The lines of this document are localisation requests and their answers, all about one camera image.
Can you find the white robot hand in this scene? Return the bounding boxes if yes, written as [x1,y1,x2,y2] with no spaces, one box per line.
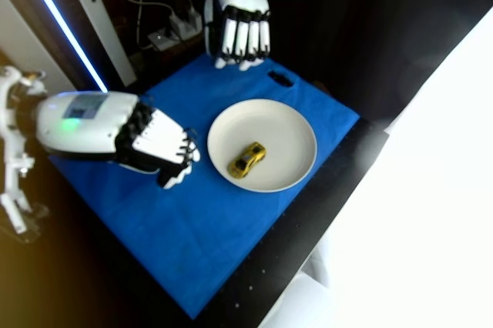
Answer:
[203,0,273,72]
[35,90,202,190]

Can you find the glowing light strip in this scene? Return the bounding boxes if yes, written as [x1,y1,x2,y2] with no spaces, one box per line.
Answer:
[29,0,109,93]

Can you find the yellow toy car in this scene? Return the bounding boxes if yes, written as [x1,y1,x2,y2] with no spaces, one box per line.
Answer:
[227,142,267,179]

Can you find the white socket box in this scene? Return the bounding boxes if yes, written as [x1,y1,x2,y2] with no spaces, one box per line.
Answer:
[148,28,181,52]

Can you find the white round plate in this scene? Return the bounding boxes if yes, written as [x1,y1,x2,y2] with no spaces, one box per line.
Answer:
[206,98,319,193]

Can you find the blue cloth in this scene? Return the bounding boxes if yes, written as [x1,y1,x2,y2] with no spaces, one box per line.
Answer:
[48,54,361,320]

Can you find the white power strip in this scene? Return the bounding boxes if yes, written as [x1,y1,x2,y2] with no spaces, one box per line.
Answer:
[169,8,203,40]

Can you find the white upright panel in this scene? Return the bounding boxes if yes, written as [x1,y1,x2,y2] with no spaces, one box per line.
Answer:
[63,0,138,89]

